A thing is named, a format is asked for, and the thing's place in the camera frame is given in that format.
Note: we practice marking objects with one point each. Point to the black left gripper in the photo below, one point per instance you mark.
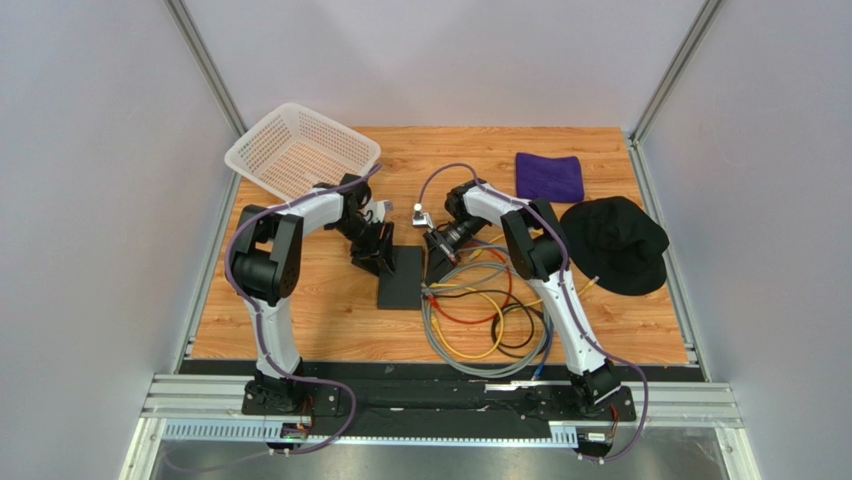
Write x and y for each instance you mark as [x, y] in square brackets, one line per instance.
[382, 249]

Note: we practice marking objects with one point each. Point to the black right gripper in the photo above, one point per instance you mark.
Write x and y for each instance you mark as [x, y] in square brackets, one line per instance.
[438, 241]

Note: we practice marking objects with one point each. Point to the black network switch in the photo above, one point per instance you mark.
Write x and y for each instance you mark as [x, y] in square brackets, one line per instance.
[402, 290]

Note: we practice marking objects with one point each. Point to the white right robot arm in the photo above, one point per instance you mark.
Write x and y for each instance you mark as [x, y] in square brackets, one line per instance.
[538, 251]

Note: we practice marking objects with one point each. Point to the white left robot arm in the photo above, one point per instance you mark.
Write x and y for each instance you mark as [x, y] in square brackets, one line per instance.
[263, 265]

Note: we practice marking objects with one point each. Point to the white plastic basket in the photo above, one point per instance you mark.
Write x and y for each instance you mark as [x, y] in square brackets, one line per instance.
[293, 148]

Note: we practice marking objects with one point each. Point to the purple folded cloth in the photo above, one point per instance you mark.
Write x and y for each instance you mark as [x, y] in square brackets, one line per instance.
[558, 180]

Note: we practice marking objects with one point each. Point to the black bucket hat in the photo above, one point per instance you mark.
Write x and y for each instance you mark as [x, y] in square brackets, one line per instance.
[614, 240]

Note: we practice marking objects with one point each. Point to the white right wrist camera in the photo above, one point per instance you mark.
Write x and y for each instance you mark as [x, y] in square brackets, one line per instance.
[421, 218]

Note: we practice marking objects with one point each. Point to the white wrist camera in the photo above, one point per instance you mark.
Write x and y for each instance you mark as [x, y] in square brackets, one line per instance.
[421, 218]
[376, 211]

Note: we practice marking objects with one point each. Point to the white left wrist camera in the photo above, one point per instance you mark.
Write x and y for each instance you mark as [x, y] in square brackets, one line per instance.
[376, 211]

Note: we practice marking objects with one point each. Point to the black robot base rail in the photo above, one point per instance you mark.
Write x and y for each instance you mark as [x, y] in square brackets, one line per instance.
[424, 400]

